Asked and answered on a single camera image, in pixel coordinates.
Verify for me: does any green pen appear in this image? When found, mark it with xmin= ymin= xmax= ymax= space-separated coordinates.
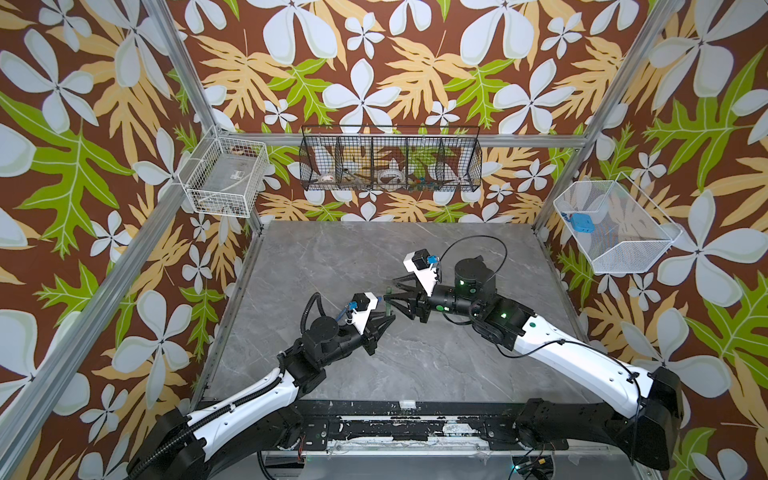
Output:
xmin=383 ymin=287 xmax=392 ymax=316

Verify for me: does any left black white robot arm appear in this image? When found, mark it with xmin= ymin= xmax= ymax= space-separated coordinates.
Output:
xmin=126 ymin=292 xmax=396 ymax=479

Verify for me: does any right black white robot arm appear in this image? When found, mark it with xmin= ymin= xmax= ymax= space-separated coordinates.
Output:
xmin=386 ymin=250 xmax=683 ymax=471

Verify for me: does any blue object in basket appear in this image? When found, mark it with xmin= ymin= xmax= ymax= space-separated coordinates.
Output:
xmin=568 ymin=213 xmax=595 ymax=234

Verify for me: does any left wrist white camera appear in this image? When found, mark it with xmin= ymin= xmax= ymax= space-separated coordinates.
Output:
xmin=346 ymin=292 xmax=379 ymax=335

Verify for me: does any wrist white camera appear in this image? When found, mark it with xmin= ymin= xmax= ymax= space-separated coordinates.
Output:
xmin=346 ymin=292 xmax=379 ymax=335
xmin=403 ymin=249 xmax=439 ymax=297

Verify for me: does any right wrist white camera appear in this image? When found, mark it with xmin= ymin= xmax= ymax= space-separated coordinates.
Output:
xmin=403 ymin=249 xmax=439 ymax=297

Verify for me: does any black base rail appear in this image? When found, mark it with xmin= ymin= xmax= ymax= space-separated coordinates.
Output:
xmin=251 ymin=398 xmax=571 ymax=452

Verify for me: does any black wire basket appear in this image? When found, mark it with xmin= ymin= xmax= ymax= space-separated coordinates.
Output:
xmin=297 ymin=124 xmax=483 ymax=192

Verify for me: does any white wire basket left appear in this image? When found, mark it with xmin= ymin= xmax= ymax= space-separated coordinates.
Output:
xmin=180 ymin=135 xmax=270 ymax=218

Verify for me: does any white wire basket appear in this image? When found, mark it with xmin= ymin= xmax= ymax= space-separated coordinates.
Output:
xmin=554 ymin=173 xmax=683 ymax=275
xmin=180 ymin=135 xmax=270 ymax=218

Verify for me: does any white wire basket right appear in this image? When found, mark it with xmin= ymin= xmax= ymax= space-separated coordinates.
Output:
xmin=554 ymin=173 xmax=683 ymax=275

